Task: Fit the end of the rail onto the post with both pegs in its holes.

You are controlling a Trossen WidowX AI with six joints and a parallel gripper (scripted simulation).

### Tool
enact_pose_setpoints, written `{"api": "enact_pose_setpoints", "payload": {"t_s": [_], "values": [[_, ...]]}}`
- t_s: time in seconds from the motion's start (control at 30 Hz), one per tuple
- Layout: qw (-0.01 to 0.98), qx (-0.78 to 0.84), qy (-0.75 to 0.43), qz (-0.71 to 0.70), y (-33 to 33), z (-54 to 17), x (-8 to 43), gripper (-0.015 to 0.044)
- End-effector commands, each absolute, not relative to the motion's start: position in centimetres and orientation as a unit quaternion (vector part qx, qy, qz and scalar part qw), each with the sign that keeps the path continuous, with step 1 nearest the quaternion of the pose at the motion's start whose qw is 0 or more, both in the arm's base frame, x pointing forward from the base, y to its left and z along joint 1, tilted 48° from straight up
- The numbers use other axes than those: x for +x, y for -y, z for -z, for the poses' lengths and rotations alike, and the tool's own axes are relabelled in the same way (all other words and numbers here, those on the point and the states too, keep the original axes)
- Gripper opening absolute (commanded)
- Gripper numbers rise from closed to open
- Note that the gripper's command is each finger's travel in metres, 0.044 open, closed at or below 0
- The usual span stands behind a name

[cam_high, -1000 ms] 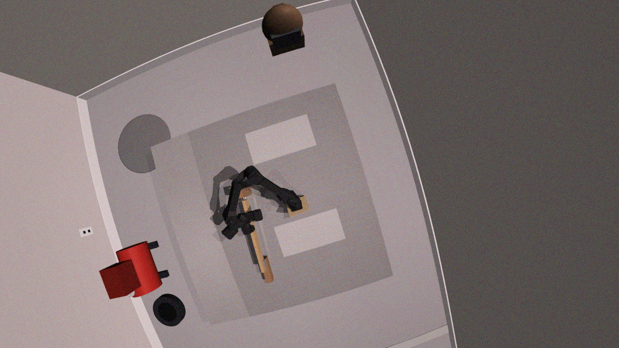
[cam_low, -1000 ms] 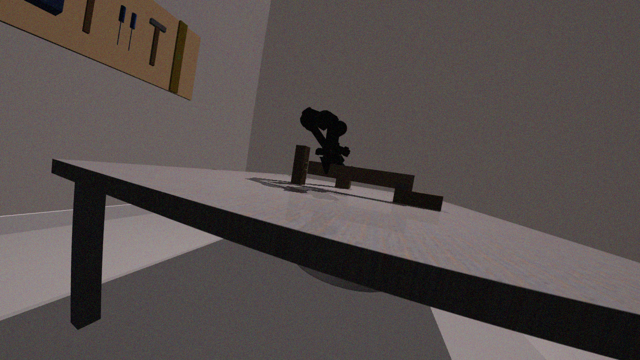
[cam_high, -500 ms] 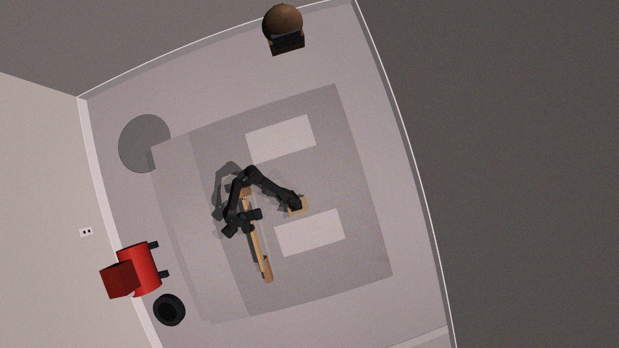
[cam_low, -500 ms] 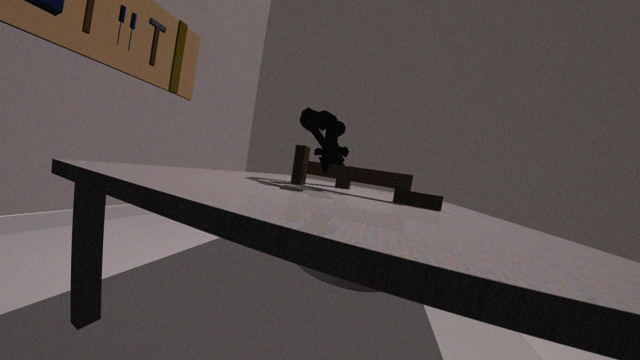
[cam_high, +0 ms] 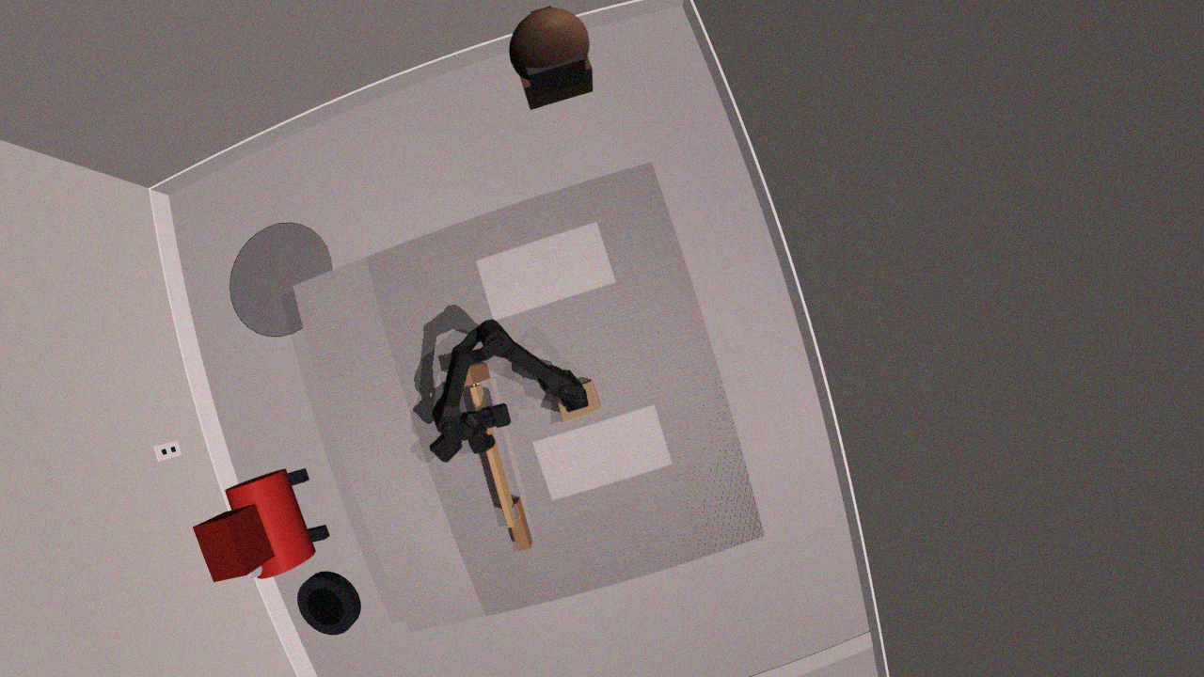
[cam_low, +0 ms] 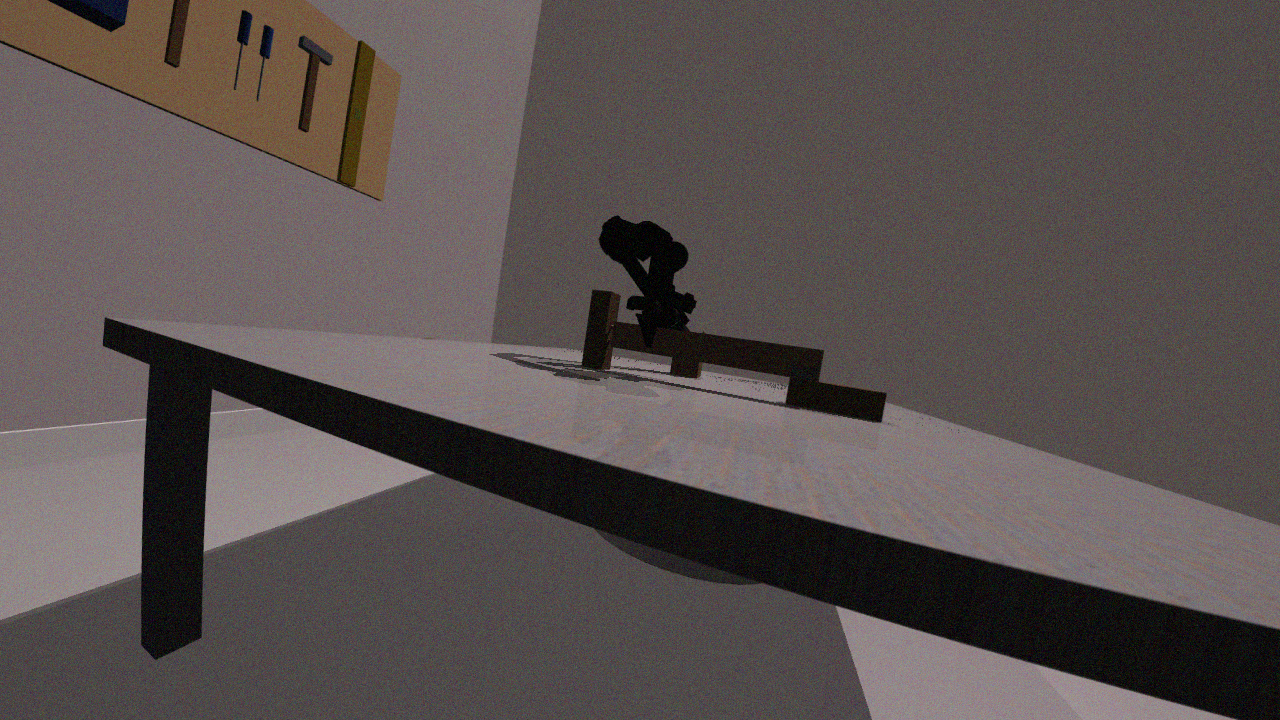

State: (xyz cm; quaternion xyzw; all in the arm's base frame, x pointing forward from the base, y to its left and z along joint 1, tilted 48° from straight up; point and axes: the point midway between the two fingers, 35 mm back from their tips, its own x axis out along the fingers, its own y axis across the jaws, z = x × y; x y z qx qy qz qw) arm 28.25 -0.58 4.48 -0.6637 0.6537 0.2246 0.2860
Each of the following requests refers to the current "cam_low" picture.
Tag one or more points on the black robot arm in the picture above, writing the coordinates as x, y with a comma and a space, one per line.
624, 242

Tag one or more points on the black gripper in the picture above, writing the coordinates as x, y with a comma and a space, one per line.
655, 314

